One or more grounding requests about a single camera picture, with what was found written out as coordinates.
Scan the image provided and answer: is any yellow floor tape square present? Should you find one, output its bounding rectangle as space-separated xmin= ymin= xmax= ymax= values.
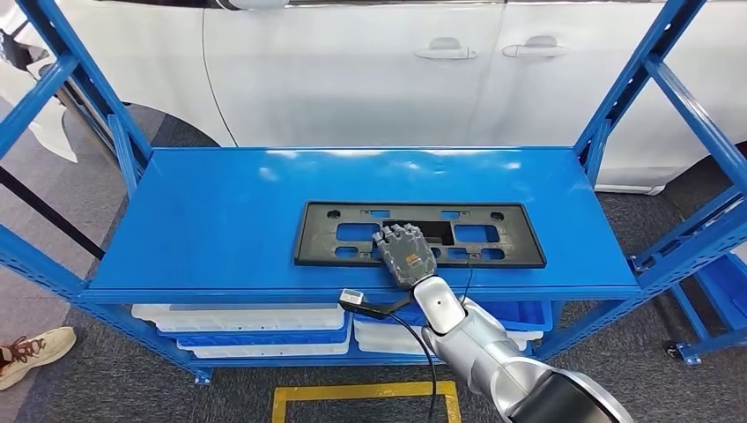
xmin=270 ymin=381 xmax=462 ymax=423

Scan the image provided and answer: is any person's beige shoe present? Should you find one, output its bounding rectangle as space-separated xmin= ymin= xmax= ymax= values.
xmin=0 ymin=326 xmax=78 ymax=391

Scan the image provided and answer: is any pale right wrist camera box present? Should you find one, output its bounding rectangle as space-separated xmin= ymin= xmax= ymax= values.
xmin=338 ymin=288 xmax=389 ymax=319

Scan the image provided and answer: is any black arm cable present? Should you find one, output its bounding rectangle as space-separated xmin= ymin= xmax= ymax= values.
xmin=388 ymin=259 xmax=475 ymax=423

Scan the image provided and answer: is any blue metal shelf rack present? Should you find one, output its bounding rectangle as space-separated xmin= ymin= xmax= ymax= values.
xmin=0 ymin=0 xmax=747 ymax=387

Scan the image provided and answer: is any large blue plastic bin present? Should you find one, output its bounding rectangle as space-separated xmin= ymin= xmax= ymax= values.
xmin=695 ymin=255 xmax=747 ymax=333

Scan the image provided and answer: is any black plastic frame part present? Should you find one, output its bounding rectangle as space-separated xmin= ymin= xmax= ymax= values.
xmin=293 ymin=201 xmax=548 ymax=270

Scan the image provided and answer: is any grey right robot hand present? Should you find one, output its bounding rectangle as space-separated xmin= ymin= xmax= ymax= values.
xmin=372 ymin=223 xmax=439 ymax=290

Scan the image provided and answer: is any white car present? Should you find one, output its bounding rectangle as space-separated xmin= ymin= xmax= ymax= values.
xmin=0 ymin=0 xmax=747 ymax=197

